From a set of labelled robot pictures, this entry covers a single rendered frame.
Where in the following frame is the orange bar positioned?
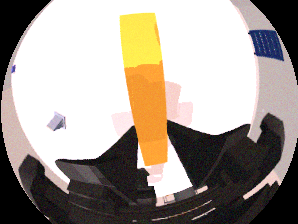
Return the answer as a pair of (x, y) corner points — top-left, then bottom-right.
(118, 12), (168, 167)

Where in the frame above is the small blue cube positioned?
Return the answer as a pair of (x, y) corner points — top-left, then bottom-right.
(11, 64), (16, 73)

